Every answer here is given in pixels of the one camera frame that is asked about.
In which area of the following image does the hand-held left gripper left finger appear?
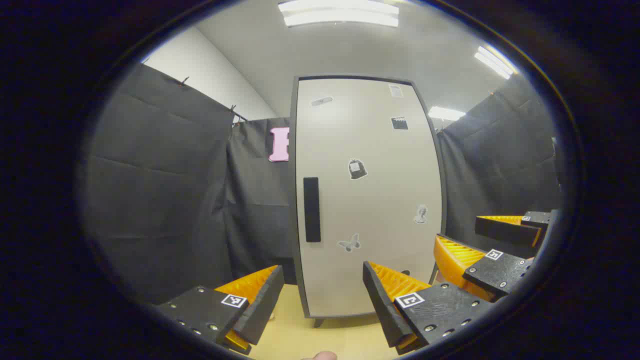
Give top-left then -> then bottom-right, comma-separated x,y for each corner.
155,265 -> 286,356

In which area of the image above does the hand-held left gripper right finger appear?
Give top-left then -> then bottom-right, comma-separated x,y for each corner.
362,260 -> 496,356

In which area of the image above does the black cabinet door handle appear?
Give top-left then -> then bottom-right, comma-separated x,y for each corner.
303,177 -> 321,243

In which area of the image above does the ceiling light panel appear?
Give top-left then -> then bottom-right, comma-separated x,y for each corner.
474,46 -> 516,80
278,0 -> 400,28
428,106 -> 467,122

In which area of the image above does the black backdrop cloth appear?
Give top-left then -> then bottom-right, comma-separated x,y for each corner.
82,62 -> 563,306

